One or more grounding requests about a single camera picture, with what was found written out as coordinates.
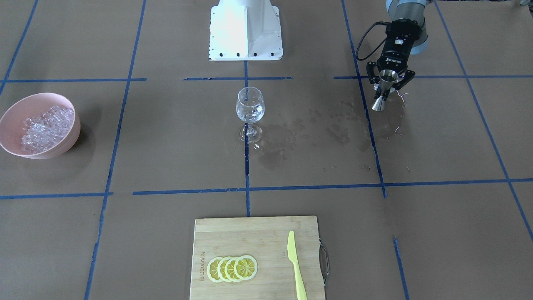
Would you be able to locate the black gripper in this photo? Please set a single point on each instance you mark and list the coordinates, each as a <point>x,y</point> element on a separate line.
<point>392,61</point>

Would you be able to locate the steel jigger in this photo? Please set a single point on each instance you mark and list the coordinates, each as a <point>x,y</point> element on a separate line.
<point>385,81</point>

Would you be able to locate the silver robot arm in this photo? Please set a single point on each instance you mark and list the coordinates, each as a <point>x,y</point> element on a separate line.
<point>409,10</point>

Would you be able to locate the clear wine glass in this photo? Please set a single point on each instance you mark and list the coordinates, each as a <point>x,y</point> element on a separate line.
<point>250,108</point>

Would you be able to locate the clear ice cubes pile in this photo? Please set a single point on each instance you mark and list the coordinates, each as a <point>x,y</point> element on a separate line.
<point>44,131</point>

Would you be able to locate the brown paper table cover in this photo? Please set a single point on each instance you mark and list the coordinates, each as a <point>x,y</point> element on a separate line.
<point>430,199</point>

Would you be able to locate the bamboo cutting board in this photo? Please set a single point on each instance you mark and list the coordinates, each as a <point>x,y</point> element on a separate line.
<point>264,238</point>

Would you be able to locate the yellow plastic knife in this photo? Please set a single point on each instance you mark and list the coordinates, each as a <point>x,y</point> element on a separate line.
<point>293,258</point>

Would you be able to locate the lemon slice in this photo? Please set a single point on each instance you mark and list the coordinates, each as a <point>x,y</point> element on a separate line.
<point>212,270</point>
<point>229,270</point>
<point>221,269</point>
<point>245,267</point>

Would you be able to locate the pink bowl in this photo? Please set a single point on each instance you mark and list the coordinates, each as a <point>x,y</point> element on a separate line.
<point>12,127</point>

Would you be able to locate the white pedestal column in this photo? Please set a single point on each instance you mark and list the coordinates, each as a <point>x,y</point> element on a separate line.
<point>245,30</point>

